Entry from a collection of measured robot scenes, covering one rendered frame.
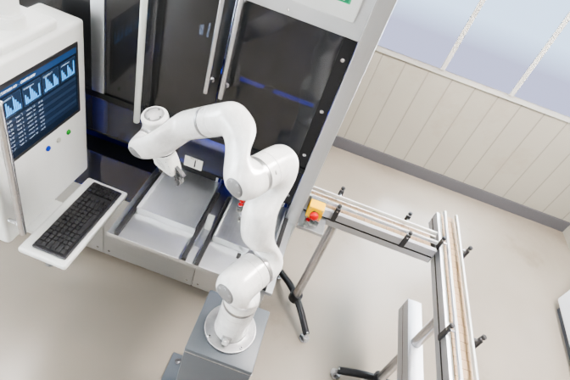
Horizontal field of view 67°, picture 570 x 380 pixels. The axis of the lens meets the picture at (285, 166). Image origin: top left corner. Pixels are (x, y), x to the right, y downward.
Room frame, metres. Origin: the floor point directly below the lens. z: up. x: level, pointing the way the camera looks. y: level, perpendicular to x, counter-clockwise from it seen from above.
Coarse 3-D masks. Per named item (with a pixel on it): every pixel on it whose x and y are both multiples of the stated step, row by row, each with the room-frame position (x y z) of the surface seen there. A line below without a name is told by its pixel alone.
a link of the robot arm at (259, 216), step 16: (272, 160) 0.84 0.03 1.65; (288, 160) 0.87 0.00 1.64; (272, 176) 0.80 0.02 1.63; (288, 176) 0.86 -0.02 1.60; (272, 192) 0.85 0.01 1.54; (288, 192) 0.87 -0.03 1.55; (256, 208) 0.81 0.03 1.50; (272, 208) 0.82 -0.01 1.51; (256, 224) 0.78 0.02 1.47; (272, 224) 0.81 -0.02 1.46; (256, 240) 0.78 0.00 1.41; (272, 240) 0.82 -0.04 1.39; (272, 256) 0.83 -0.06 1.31; (272, 272) 0.82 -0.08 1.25
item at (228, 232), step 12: (228, 204) 1.33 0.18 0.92; (228, 216) 1.30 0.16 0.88; (216, 228) 1.18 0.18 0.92; (228, 228) 1.23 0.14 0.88; (240, 228) 1.26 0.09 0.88; (276, 228) 1.33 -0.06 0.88; (216, 240) 1.14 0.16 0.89; (228, 240) 1.17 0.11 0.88; (240, 240) 1.19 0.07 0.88; (276, 240) 1.24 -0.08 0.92
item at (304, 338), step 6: (282, 270) 1.75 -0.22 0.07; (282, 276) 1.69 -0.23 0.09; (288, 282) 1.64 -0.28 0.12; (288, 288) 1.61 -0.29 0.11; (294, 288) 1.60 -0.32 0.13; (294, 300) 1.53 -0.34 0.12; (300, 300) 1.54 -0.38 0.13; (300, 306) 1.50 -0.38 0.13; (300, 312) 1.47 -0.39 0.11; (300, 318) 1.45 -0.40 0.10; (300, 324) 1.43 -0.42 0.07; (306, 324) 1.43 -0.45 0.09; (306, 330) 1.40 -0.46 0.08; (300, 336) 1.39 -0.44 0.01; (306, 336) 1.39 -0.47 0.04; (306, 342) 1.37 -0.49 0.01
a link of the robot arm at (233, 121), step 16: (208, 112) 0.91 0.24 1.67; (224, 112) 0.88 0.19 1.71; (240, 112) 0.89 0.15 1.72; (208, 128) 0.89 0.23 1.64; (224, 128) 0.86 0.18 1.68; (240, 128) 0.86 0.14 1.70; (240, 144) 0.82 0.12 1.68; (224, 160) 0.82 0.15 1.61; (240, 160) 0.78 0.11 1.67; (256, 160) 0.81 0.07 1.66; (224, 176) 0.77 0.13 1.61; (240, 176) 0.75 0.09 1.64; (256, 176) 0.77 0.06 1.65; (240, 192) 0.73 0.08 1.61; (256, 192) 0.75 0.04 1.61
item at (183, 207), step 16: (160, 176) 1.36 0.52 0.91; (192, 176) 1.45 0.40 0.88; (160, 192) 1.29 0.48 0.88; (176, 192) 1.33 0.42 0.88; (192, 192) 1.36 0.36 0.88; (208, 192) 1.40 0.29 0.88; (144, 208) 1.18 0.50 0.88; (160, 208) 1.21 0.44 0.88; (176, 208) 1.24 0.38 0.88; (192, 208) 1.27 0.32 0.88; (176, 224) 1.14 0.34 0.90; (192, 224) 1.18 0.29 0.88
